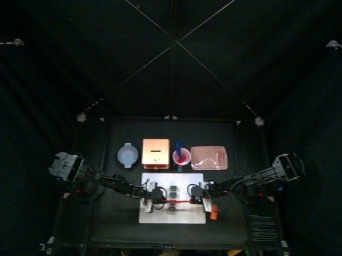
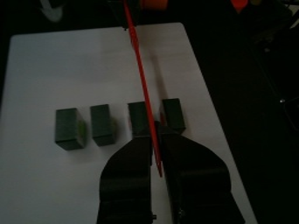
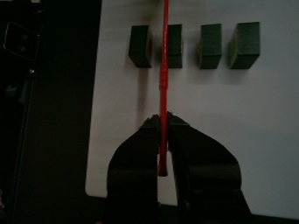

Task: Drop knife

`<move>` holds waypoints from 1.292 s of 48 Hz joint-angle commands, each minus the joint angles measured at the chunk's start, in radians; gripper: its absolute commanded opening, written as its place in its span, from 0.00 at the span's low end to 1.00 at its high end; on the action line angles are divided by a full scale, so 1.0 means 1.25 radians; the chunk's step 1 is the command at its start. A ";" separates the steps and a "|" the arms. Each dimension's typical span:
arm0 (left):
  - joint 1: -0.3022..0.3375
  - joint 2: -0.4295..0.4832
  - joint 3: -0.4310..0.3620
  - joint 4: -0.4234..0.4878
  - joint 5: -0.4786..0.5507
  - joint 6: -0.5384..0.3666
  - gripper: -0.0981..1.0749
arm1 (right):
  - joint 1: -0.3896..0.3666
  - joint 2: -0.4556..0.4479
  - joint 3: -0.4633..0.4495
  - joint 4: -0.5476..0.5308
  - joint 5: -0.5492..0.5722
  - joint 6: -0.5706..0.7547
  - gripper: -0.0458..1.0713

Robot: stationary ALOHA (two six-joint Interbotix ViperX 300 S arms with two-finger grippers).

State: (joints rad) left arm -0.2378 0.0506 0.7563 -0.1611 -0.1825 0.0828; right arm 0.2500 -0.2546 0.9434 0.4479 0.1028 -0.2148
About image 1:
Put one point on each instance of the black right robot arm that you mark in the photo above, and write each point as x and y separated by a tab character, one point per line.
258	177

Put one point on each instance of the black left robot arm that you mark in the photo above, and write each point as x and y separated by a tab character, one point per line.
107	180

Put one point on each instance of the orange toy piece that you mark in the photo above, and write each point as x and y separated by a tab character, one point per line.
214	212

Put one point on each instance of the white cutting board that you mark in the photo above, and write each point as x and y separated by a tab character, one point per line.
175	216

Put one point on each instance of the pink rectangular tray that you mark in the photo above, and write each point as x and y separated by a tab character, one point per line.
209	158

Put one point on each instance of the pink cup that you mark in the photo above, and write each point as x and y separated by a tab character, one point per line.
182	157

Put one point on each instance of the orange toy toaster box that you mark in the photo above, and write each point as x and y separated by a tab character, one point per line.
155	152

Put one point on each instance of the light blue bowl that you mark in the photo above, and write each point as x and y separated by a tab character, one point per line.
127	155

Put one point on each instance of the blue toy utensil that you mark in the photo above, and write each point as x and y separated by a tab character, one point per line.
179	149

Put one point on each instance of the silver frame clamp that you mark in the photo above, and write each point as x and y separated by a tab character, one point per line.
80	117
170	117
259	121
333	44
17	42

